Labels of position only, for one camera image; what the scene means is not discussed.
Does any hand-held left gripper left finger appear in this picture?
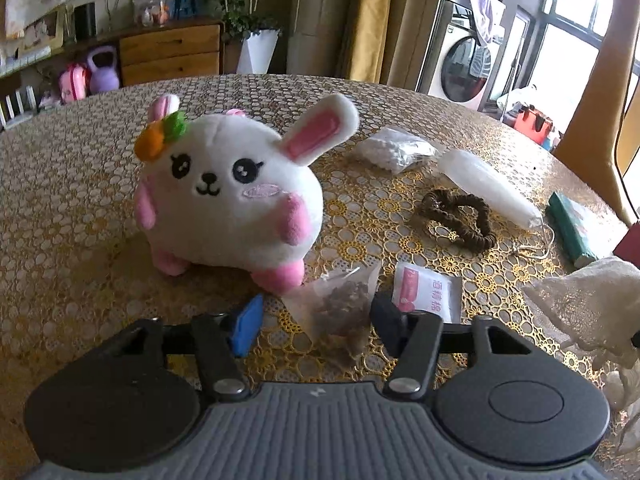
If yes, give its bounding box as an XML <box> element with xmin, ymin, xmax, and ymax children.
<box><xmin>100</xmin><ymin>294</ymin><xmax>266</xmax><ymax>403</ymax></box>

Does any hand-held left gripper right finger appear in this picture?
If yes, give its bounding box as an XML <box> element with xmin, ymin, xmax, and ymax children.
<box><xmin>369</xmin><ymin>292</ymin><xmax>543</xmax><ymax>403</ymax></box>

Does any tea bag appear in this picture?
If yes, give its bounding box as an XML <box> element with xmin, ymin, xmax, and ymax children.
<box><xmin>280</xmin><ymin>261</ymin><xmax>383</xmax><ymax>363</ymax></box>

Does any white sheer pouch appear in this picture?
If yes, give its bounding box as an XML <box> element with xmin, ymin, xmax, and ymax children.
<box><xmin>522</xmin><ymin>256</ymin><xmax>640</xmax><ymax>453</ymax></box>

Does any red metal box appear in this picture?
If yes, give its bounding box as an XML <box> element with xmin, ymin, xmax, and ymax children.
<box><xmin>612</xmin><ymin>222</ymin><xmax>640</xmax><ymax>261</ymax></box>

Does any white pink plush rabbit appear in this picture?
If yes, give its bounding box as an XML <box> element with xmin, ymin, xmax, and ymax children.
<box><xmin>132</xmin><ymin>92</ymin><xmax>360</xmax><ymax>292</ymax></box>

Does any white pink alcohol pad packet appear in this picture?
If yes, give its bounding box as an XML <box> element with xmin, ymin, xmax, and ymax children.
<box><xmin>391</xmin><ymin>261</ymin><xmax>463</xmax><ymax>325</ymax></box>

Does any green white tissue packet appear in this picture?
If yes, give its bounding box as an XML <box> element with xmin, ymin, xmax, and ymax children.
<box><xmin>546</xmin><ymin>191</ymin><xmax>613</xmax><ymax>269</ymax></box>

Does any brown scrunchie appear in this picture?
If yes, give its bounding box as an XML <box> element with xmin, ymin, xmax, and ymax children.
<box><xmin>417</xmin><ymin>188</ymin><xmax>496</xmax><ymax>253</ymax></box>

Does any white face mask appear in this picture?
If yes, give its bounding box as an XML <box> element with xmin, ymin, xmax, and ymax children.
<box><xmin>439</xmin><ymin>149</ymin><xmax>556</xmax><ymax>261</ymax></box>

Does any clear bag of cotton pads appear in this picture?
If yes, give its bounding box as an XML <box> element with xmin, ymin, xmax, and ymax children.
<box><xmin>350</xmin><ymin>127</ymin><xmax>443</xmax><ymax>176</ymax></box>

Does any gold patterned tablecloth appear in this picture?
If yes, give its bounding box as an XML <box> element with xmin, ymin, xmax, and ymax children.
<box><xmin>0</xmin><ymin>74</ymin><xmax>640</xmax><ymax>480</ymax></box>

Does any red storage box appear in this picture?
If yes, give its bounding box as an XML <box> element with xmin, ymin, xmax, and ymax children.
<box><xmin>515</xmin><ymin>105</ymin><xmax>555</xmax><ymax>143</ymax></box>

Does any silver washing machine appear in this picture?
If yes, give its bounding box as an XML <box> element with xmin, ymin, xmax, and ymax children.
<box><xmin>417</xmin><ymin>0</ymin><xmax>506</xmax><ymax>113</ymax></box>

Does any white planter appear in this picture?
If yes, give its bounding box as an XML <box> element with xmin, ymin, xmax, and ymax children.
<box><xmin>236</xmin><ymin>29</ymin><xmax>281</xmax><ymax>76</ymax></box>

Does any wooden drawer cabinet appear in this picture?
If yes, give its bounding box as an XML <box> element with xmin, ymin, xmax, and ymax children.
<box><xmin>118</xmin><ymin>19</ymin><xmax>224</xmax><ymax>87</ymax></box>

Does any purple kettlebell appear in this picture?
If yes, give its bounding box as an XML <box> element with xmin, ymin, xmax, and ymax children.
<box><xmin>86</xmin><ymin>46</ymin><xmax>122</xmax><ymax>93</ymax></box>

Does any pink toy case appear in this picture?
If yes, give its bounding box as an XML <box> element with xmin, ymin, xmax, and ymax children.
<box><xmin>58</xmin><ymin>62</ymin><xmax>92</xmax><ymax>106</ymax></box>

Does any yellow curtain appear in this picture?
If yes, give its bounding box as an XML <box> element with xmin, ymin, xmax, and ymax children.
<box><xmin>345</xmin><ymin>0</ymin><xmax>416</xmax><ymax>83</ymax></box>

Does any white standing air conditioner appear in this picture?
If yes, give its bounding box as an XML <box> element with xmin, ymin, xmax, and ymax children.
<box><xmin>286</xmin><ymin>0</ymin><xmax>368</xmax><ymax>78</ymax></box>

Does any green potted plant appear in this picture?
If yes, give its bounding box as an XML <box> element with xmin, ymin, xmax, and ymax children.
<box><xmin>192</xmin><ymin>0</ymin><xmax>283</xmax><ymax>43</ymax></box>

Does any purple cloth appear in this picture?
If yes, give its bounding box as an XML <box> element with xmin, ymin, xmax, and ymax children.
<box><xmin>465</xmin><ymin>0</ymin><xmax>507</xmax><ymax>46</ymax></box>

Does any clear container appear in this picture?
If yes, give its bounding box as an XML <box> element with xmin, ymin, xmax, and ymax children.
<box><xmin>132</xmin><ymin>0</ymin><xmax>176</xmax><ymax>28</ymax></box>

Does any black speaker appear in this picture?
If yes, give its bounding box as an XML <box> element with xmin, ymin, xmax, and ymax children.
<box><xmin>74</xmin><ymin>1</ymin><xmax>97</xmax><ymax>41</ymax></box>

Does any photo frame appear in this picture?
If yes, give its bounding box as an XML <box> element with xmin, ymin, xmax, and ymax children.
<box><xmin>17</xmin><ymin>7</ymin><xmax>68</xmax><ymax>53</ymax></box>

